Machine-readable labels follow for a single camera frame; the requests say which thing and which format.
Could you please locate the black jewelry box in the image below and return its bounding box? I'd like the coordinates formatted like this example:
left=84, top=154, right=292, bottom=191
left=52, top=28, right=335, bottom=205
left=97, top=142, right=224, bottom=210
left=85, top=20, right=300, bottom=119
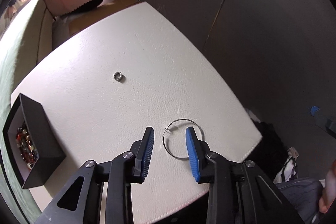
left=3, top=93, right=66, bottom=189

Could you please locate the right hand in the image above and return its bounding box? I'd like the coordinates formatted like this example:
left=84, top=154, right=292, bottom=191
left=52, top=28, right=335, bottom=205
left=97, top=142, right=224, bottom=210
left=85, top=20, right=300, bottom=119
left=319, top=161, right=336, bottom=214

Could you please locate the silver bangle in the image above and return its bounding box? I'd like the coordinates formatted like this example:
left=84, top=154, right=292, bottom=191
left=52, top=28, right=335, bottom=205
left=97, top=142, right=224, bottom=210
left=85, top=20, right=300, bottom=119
left=162, top=118, right=205, bottom=161

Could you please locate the blue jeans leg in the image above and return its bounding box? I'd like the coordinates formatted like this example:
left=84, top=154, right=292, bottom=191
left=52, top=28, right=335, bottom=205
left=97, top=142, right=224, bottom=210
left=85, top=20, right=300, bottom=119
left=276, top=178, right=323, bottom=223

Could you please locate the green bed sheet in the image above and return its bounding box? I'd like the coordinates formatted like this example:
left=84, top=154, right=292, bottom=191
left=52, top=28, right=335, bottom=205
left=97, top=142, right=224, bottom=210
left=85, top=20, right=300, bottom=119
left=1, top=0, right=46, bottom=223

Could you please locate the brown wooden bead bracelet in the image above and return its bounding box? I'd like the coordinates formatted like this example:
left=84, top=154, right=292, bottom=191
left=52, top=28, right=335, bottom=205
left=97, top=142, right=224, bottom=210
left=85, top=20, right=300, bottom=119
left=15, top=126, right=39, bottom=169

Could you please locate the dark wall panel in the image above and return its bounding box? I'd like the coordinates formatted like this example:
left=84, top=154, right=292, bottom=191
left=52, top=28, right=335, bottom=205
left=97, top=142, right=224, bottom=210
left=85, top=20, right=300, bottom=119
left=141, top=0, right=335, bottom=178

